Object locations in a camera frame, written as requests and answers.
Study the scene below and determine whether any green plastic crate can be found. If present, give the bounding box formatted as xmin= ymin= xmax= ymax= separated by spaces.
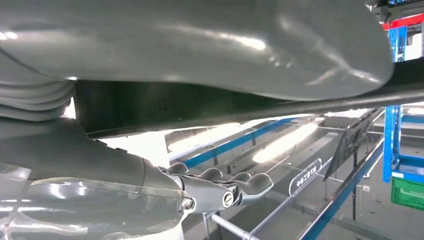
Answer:
xmin=390 ymin=176 xmax=424 ymax=212

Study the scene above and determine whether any oval dark hanging sign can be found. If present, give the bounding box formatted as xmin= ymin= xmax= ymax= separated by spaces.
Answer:
xmin=288 ymin=157 xmax=323 ymax=198

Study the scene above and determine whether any blue ceiling beam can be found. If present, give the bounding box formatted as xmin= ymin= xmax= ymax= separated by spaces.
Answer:
xmin=183 ymin=117 xmax=296 ymax=169
xmin=299 ymin=139 xmax=386 ymax=240

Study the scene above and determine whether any silver metal pipe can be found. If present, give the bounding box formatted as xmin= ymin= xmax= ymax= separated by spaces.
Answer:
xmin=209 ymin=155 xmax=333 ymax=240

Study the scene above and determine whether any blue metal shelf rack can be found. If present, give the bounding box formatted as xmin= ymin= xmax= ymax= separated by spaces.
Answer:
xmin=381 ymin=24 xmax=424 ymax=184

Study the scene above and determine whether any black stand with tilted panel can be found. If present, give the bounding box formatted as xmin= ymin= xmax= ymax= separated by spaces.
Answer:
xmin=322 ymin=107 xmax=386 ymax=222

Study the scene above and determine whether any white light strip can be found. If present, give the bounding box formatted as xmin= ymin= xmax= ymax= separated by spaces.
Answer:
xmin=166 ymin=122 xmax=243 ymax=154
xmin=252 ymin=122 xmax=319 ymax=165

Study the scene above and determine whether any red metal beam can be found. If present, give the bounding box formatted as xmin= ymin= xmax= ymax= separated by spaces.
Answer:
xmin=380 ymin=13 xmax=424 ymax=32

